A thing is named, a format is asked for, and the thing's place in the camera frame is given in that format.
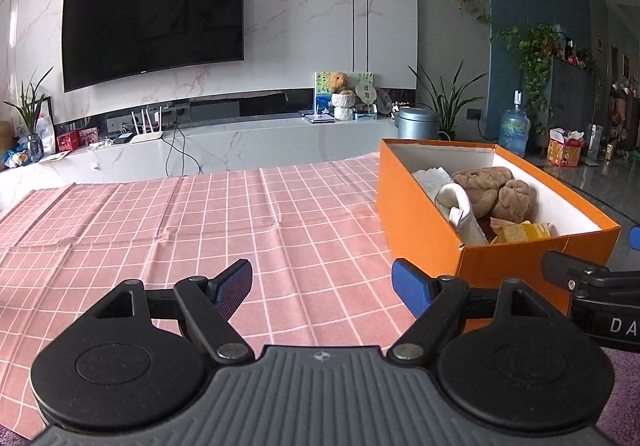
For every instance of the orange cardboard box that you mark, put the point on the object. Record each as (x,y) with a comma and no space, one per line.
(415,226)

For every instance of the blue water bottle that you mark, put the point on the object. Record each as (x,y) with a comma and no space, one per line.
(515,128)

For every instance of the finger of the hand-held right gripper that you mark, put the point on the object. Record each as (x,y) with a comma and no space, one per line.
(635,237)
(590,278)

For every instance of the black wall television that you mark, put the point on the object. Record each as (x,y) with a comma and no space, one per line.
(150,21)

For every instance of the brown teddy bear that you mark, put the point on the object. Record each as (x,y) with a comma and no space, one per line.
(339,82)

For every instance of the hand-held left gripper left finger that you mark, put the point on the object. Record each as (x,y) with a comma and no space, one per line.
(235,287)

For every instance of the dark grey cabinet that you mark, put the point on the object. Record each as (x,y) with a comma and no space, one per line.
(575,101)

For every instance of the white set-top box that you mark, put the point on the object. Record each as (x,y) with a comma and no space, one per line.
(320,118)

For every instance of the grey metal trash can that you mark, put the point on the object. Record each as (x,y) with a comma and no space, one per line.
(417,123)

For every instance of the white standing device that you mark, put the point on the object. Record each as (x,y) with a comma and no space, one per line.
(595,143)

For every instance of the long-leaf potted plant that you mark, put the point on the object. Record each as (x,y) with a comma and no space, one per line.
(447,106)

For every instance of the red gift boxes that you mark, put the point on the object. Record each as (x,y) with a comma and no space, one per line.
(77,140)

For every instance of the purple rug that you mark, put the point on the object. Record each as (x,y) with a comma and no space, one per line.
(625,401)

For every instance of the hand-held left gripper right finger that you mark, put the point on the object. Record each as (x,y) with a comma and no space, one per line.
(412,287)

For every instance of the white router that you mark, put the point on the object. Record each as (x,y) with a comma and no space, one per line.
(147,136)

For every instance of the decorative plate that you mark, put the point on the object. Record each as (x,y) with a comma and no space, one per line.
(385,102)

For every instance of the pink checkered tablecloth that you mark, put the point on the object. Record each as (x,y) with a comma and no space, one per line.
(200,236)

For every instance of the white tissue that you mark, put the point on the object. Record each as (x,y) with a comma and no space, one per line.
(430,181)

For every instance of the green blue painting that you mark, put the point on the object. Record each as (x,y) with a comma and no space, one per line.
(321,98)

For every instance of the plush toy on stand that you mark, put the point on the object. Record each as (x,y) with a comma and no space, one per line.
(344,107)

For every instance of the green plant in glass vase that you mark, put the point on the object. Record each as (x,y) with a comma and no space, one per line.
(32,116)

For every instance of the yellow packet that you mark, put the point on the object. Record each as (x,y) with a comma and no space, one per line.
(522,232)

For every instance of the white marble tv cabinet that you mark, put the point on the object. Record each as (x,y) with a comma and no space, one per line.
(250,146)

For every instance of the round paper fan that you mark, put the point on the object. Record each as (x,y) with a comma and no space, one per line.
(366,93)

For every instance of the leafy pothos plant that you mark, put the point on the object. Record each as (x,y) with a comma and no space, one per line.
(532,61)

